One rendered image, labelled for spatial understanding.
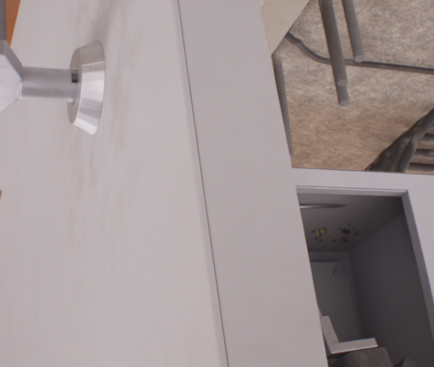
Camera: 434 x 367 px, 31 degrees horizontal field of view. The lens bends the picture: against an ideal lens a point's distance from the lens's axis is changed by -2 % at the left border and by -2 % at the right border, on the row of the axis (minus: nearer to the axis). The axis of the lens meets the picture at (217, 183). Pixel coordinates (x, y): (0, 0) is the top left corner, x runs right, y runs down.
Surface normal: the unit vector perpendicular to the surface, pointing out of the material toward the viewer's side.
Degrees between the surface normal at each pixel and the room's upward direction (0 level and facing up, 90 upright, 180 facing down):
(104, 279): 90
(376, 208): 0
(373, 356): 103
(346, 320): 90
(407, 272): 90
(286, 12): 0
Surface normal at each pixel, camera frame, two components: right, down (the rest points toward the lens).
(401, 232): -0.92, -0.04
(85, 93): -0.11, 0.25
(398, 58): 0.13, 0.91
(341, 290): 0.36, -0.43
